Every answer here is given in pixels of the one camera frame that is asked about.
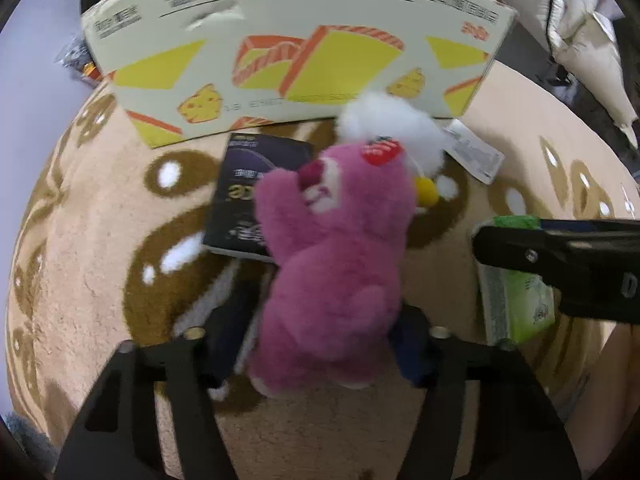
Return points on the white plush toy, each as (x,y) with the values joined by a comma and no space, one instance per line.
(390,120)

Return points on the beige butterfly blanket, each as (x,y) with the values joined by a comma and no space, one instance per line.
(100,260)

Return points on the green tissue pack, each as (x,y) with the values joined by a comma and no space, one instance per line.
(530,305)

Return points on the flat black box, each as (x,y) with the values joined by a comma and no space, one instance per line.
(240,185)

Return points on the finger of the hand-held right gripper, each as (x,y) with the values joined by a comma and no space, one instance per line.
(550,255)
(590,226)

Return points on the printed cardboard box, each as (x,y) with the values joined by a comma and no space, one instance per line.
(250,20)

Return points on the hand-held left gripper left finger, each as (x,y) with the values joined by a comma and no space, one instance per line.
(225,340)

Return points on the pink plush bear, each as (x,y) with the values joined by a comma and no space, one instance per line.
(330,260)

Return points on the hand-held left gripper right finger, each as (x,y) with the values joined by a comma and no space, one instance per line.
(412,350)

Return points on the grey fluffy cloth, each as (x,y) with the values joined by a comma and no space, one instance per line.
(30,445)

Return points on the white padded armchair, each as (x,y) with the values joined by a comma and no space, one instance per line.
(575,20)

